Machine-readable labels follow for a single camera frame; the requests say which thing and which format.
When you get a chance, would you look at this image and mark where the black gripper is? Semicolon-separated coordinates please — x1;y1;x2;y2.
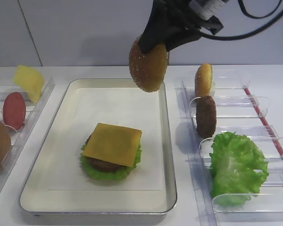
139;0;224;54

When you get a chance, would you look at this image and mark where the sesame top bun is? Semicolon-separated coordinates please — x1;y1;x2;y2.
129;37;168;92

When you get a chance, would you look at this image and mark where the orange cheese slice on burger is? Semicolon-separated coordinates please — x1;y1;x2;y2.
83;123;142;167

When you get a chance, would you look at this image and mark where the green lettuce leaf in rack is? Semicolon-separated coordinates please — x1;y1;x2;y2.
209;132;269;207

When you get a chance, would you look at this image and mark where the yellow cheese slice in rack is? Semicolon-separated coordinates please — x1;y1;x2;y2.
13;65;45;104

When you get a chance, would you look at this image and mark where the green lettuce under burger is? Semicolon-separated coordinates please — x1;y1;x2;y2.
80;144;142;181

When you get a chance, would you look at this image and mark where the red tomato slice in rack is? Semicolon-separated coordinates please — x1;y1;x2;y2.
3;92;26;130

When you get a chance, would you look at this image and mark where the upright bun in rack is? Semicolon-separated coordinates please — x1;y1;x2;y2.
194;63;213;97

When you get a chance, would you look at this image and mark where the brown patty in rack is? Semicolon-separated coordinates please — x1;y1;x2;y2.
196;96;216;138

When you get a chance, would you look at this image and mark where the white parchment paper sheet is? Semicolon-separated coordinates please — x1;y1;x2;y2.
49;88;163;191

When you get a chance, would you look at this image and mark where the cream metal baking tray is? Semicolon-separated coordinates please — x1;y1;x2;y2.
19;79;177;215

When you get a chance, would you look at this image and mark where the brown patty on burger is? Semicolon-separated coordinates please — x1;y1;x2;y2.
84;156;125;172

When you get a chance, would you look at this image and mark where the clear acrylic right rack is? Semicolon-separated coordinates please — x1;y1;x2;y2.
176;69;283;226

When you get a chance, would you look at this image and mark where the clear acrylic rack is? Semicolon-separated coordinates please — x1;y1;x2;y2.
176;69;283;226
0;77;55;193

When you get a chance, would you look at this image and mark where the clear acrylic left rack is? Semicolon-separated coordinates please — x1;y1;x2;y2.
0;77;55;193

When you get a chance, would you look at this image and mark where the black cable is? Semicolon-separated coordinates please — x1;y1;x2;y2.
198;0;283;41

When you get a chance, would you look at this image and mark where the red rail strip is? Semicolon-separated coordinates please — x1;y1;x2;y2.
243;88;283;161

